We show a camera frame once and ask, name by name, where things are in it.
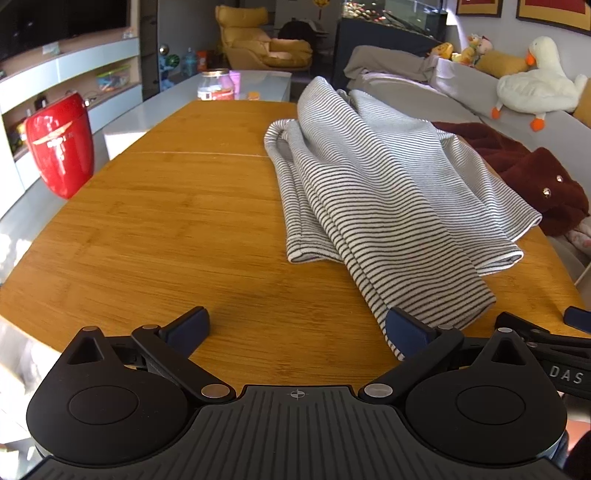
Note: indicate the clear plastic toy box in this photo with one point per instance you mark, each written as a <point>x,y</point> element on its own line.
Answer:
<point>113,79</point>

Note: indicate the glass jar with red label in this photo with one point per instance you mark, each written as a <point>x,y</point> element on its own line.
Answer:
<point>214,85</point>

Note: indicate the orange bottle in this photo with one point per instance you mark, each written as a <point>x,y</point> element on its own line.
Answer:
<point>202,60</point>

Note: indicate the large yellow pillow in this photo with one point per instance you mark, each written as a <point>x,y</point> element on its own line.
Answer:
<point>585,106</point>

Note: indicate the pink cup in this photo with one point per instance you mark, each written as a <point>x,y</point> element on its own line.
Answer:
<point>236,78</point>

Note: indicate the yellow plush toy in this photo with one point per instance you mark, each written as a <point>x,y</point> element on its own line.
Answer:
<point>443,50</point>

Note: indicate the red framed gold calligraphy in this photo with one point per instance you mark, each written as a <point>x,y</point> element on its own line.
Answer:
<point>554,11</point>

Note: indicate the blue water bottle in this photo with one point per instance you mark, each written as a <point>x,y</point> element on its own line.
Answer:
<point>189,64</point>

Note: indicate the white coffee table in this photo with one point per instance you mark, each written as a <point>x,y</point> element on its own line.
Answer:
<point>268,85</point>

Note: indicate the black bag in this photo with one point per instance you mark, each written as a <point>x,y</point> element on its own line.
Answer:
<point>298,30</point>

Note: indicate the black television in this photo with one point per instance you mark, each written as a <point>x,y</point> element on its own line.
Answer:
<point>55,18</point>

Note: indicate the small yellow pillow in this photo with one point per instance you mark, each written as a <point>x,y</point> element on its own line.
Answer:
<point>501,63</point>

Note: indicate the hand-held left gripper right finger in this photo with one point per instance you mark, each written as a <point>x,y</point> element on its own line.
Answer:
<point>406,332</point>

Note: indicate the black white striped shirt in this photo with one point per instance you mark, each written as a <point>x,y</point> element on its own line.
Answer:
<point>369,184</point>

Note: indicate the glass fish tank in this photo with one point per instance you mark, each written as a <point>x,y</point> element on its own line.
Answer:
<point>406,14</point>

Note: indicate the brown fluffy coat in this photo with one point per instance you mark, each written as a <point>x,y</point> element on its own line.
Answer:
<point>531,175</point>

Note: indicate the colourful plush toys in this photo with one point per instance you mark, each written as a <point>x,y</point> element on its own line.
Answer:
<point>473,48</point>

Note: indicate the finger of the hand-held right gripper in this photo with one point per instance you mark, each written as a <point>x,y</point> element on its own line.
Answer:
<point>517,323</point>
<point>577,318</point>

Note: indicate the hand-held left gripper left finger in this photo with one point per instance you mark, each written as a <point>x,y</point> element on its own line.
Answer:
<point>189,330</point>

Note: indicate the grey sofa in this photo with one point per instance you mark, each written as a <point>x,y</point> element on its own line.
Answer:
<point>461,92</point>

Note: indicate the white wall shelf unit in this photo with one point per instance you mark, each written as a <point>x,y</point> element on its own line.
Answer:
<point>83,60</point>

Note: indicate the white goose plush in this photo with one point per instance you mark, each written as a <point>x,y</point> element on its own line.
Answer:
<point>540,85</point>

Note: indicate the red framed figure print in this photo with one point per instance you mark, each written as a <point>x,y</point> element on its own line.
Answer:
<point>478,7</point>

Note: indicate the blue toy figure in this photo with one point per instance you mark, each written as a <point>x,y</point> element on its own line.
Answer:
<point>166,64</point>

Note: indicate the beige blanket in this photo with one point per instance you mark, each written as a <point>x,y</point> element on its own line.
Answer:
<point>383,60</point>

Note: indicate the yellow armchair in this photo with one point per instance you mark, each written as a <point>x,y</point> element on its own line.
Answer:
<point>258,46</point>

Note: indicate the glossy red bin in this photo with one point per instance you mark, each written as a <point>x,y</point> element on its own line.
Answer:
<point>60,143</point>

